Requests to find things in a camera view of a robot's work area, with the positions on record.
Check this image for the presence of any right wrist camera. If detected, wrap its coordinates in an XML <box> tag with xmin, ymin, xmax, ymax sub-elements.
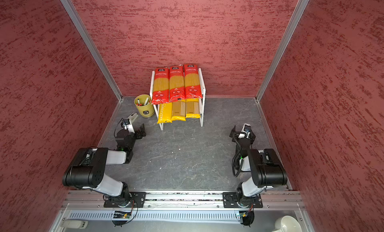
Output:
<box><xmin>239</xmin><ymin>124</ymin><xmax>252</xmax><ymax>139</ymax></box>

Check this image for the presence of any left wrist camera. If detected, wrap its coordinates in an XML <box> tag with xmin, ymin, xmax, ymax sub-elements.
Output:
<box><xmin>121</xmin><ymin>119</ymin><xmax>135</xmax><ymax>133</ymax></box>

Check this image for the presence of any yellow pen holder cup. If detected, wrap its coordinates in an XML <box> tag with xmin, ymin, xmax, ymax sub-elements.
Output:
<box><xmin>134</xmin><ymin>94</ymin><xmax>155</xmax><ymax>118</ymax></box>

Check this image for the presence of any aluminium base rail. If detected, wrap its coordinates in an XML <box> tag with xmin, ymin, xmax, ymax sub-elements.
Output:
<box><xmin>61</xmin><ymin>191</ymin><xmax>306</xmax><ymax>223</ymax></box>

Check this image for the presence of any red spaghetti package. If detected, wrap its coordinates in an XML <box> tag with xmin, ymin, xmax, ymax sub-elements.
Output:
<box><xmin>152</xmin><ymin>67</ymin><xmax>170</xmax><ymax>105</ymax></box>
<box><xmin>184</xmin><ymin>64</ymin><xmax>203</xmax><ymax>99</ymax></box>
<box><xmin>169</xmin><ymin>65</ymin><xmax>186</xmax><ymax>102</ymax></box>

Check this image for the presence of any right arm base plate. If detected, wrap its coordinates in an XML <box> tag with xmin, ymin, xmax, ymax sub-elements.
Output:
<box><xmin>222</xmin><ymin>192</ymin><xmax>263</xmax><ymax>209</ymax></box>

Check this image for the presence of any white two-tier shelf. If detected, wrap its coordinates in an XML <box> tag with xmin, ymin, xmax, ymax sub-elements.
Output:
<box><xmin>150</xmin><ymin>67</ymin><xmax>206</xmax><ymax>127</ymax></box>

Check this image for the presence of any yellow pasta package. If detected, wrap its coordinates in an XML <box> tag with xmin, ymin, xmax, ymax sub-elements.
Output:
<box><xmin>158</xmin><ymin>103</ymin><xmax>173</xmax><ymax>124</ymax></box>
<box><xmin>186</xmin><ymin>98</ymin><xmax>201</xmax><ymax>119</ymax></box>
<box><xmin>171</xmin><ymin>100</ymin><xmax>186</xmax><ymax>122</ymax></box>

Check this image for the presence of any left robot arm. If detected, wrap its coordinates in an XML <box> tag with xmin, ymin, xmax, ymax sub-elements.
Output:
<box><xmin>62</xmin><ymin>124</ymin><xmax>146</xmax><ymax>208</ymax></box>

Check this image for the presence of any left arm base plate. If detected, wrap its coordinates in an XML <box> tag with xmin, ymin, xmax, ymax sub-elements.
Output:
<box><xmin>104</xmin><ymin>192</ymin><xmax>147</xmax><ymax>209</ymax></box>

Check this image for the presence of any white remote device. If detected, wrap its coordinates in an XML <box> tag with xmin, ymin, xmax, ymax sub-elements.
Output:
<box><xmin>61</xmin><ymin>220</ymin><xmax>89</xmax><ymax>229</ymax></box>

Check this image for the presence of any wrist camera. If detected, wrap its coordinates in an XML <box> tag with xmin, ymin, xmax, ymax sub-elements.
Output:
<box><xmin>239</xmin><ymin>124</ymin><xmax>252</xmax><ymax>139</ymax></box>
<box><xmin>121</xmin><ymin>119</ymin><xmax>135</xmax><ymax>133</ymax></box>

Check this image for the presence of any black grey stapler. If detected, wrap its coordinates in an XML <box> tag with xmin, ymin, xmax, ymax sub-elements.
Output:
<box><xmin>127</xmin><ymin>112</ymin><xmax>139</xmax><ymax>123</ymax></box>

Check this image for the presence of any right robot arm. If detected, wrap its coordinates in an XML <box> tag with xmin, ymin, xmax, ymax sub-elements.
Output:
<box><xmin>230</xmin><ymin>124</ymin><xmax>288</xmax><ymax>208</ymax></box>

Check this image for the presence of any white mug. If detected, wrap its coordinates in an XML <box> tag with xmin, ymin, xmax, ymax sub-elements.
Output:
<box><xmin>273</xmin><ymin>216</ymin><xmax>302</xmax><ymax>232</ymax></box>

